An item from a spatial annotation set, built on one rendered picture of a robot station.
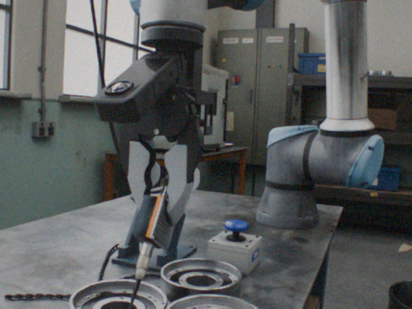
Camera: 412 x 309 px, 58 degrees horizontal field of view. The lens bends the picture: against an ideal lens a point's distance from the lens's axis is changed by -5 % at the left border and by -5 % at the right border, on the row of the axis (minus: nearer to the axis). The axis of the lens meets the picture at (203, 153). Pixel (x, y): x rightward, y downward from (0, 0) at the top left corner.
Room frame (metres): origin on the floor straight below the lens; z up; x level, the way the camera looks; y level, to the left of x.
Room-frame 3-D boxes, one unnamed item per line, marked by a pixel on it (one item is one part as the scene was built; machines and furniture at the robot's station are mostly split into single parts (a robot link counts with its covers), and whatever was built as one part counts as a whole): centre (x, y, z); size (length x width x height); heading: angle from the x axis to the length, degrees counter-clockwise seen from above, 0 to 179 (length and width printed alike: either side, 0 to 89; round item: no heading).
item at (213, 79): (3.06, 0.17, 1.10); 0.62 x 0.61 x 0.65; 156
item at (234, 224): (0.62, -0.06, 0.85); 0.04 x 0.04 x 0.05
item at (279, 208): (0.93, -0.21, 0.85); 0.15 x 0.15 x 0.10
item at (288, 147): (0.92, -0.22, 0.97); 0.13 x 0.12 x 0.14; 48
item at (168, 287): (0.48, 0.00, 0.82); 0.10 x 0.10 x 0.04
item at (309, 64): (3.90, -1.19, 1.61); 0.52 x 0.38 x 0.22; 69
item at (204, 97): (0.45, 0.04, 1.07); 0.09 x 0.08 x 0.12; 159
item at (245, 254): (0.63, -0.06, 0.82); 0.08 x 0.07 x 0.05; 156
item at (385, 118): (3.69, -1.65, 1.19); 0.52 x 0.42 x 0.38; 66
